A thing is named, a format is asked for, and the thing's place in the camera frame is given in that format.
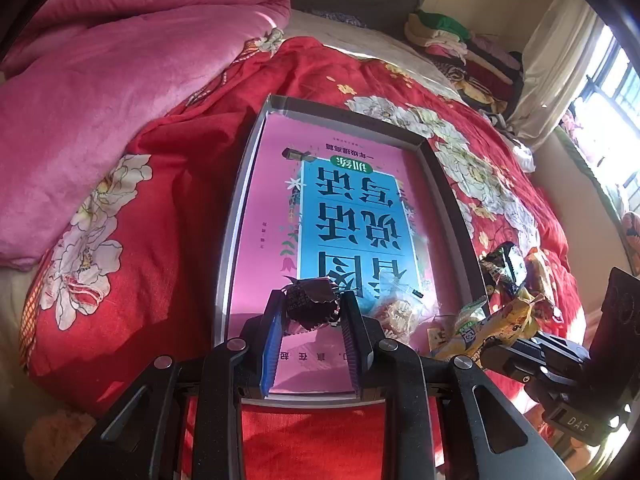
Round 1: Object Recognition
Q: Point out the yellow rice cracker packet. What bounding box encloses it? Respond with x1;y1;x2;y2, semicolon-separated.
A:
429;246;557;363

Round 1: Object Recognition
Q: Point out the white crumpled cloth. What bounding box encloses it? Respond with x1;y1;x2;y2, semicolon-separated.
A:
489;114;536;174

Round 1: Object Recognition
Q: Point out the dark chocolate snack packet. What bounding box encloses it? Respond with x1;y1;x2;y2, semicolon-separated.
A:
282;278;340;335

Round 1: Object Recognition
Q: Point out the red floral bedspread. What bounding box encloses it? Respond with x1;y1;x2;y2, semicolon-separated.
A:
21;37;579;479

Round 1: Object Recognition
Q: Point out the grey tray with pink book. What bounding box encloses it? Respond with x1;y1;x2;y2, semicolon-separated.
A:
214;93;490;409

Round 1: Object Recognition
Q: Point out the pink quilt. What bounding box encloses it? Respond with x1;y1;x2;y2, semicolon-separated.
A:
1;0;291;270

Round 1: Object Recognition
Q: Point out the pile of folded clothes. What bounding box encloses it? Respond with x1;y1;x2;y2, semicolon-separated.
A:
404;10;523;118

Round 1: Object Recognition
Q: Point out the window with bars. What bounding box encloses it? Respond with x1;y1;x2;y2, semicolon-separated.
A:
570;26;639;214

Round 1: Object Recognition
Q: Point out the blue snack packet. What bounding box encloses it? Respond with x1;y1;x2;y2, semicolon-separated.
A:
480;242;527;298

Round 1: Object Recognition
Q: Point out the orange patterned cushion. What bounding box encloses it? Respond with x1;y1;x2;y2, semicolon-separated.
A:
622;211;640;276

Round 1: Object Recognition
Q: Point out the cream curtain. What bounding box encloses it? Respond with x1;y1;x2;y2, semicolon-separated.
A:
509;0;604;151

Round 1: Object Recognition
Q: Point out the clear bag nut cookie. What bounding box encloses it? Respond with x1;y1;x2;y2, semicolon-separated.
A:
370;280;439;350

